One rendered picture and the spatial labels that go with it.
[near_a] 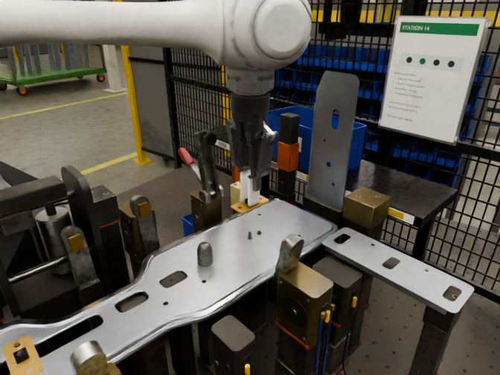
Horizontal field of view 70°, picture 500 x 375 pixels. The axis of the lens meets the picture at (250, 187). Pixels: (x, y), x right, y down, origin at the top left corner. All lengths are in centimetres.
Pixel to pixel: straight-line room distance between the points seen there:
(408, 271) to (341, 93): 42
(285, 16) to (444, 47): 68
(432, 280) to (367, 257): 13
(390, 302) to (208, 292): 64
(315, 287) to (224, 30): 43
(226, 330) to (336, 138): 52
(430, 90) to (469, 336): 66
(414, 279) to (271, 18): 56
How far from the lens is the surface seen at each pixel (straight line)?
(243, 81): 65
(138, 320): 67
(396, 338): 109
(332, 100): 91
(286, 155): 106
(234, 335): 64
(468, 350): 114
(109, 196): 81
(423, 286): 78
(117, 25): 55
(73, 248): 76
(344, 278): 78
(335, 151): 93
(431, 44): 109
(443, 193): 109
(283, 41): 45
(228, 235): 84
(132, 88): 375
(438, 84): 109
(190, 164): 92
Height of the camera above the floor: 147
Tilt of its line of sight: 27 degrees down
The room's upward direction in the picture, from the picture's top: straight up
